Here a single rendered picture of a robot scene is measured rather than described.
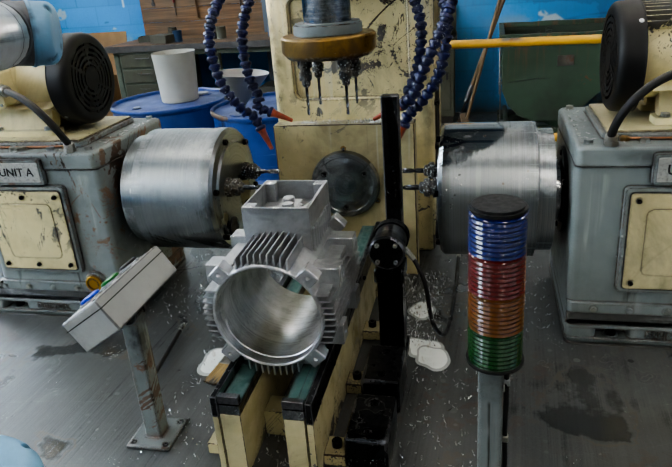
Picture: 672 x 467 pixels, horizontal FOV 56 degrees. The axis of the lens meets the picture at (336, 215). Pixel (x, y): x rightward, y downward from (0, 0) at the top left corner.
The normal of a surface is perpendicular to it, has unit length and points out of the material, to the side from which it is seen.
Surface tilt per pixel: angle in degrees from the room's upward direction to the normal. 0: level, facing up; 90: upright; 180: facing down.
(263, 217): 90
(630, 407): 0
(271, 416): 90
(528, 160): 47
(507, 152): 40
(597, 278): 89
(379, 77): 90
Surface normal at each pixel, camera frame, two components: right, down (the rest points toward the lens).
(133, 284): 0.76, -0.51
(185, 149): -0.17, -0.59
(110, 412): -0.07, -0.93
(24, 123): -0.22, 0.18
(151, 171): -0.22, -0.23
